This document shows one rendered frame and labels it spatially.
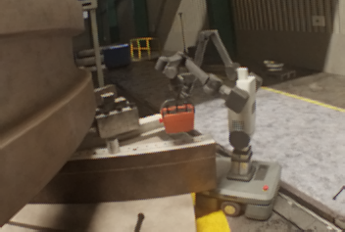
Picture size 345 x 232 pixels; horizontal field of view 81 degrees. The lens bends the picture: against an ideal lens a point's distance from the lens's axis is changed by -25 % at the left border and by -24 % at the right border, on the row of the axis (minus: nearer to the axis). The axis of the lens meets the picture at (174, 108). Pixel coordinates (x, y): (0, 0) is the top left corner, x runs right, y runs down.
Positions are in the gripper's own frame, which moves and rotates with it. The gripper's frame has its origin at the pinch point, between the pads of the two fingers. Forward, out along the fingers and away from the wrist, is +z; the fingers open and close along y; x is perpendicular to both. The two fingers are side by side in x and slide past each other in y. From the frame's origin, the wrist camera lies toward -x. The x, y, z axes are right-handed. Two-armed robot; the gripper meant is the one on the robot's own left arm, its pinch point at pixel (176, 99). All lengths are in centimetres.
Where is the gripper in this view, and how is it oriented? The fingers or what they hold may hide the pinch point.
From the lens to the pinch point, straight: 149.8
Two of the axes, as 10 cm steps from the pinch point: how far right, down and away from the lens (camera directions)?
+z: 1.1, 9.5, 3.0
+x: -9.9, 1.4, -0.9
